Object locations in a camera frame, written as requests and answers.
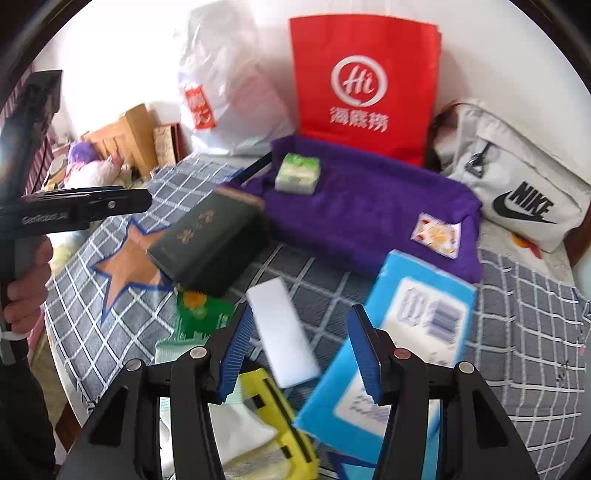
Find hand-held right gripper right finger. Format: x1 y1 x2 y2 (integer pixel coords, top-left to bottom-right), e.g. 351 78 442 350
346 305 541 480

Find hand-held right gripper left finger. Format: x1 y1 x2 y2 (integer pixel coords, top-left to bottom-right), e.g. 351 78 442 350
58 305 256 480

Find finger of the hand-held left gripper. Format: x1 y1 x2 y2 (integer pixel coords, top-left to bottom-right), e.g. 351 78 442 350
92 186 153 217

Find yellow zip pouch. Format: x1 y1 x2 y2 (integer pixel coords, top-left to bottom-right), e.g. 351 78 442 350
238 368 320 480

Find person's left forearm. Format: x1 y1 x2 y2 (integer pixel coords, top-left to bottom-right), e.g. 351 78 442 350
0 357 57 480

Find person's left hand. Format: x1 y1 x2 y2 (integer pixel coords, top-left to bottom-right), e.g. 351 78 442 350
6 236 55 335

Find striped curtain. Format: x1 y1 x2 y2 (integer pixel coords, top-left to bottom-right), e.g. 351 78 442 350
4 76 58 197

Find purple plush toy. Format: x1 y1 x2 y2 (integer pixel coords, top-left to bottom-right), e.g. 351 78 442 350
65 141 125 188

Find green sachet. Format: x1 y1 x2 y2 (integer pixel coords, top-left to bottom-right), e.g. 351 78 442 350
174 291 232 342

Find wooden headboard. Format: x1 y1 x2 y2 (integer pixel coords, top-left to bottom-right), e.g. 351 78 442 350
81 104 160 178

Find brown framed board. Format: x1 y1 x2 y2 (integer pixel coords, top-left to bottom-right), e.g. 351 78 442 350
154 122 185 167

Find blue tissue pack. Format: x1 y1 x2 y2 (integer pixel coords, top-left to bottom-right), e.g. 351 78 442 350
293 249 478 480

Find white cloth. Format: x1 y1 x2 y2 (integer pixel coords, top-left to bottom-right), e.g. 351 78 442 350
154 339 296 480

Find dark green box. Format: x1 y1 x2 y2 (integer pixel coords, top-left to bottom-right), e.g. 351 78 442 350
147 187 271 298

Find fruit print sachet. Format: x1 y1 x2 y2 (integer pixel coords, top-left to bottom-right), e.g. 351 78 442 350
410 213 462 260

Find purple cloth bag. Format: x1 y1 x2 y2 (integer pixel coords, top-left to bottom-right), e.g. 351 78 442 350
217 135 483 283

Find white plastic bag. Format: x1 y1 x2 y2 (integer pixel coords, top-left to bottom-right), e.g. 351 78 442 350
178 0 296 158

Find green tissue pack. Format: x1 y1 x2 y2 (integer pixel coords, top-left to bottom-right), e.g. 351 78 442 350
274 153 321 195

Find cream printed sheet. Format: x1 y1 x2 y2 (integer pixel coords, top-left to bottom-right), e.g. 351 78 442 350
478 222 578 287

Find grey sling bag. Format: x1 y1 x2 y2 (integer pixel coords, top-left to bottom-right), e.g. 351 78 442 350
425 99 591 254

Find red paper bag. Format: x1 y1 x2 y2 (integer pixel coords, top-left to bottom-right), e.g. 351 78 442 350
288 16 443 168

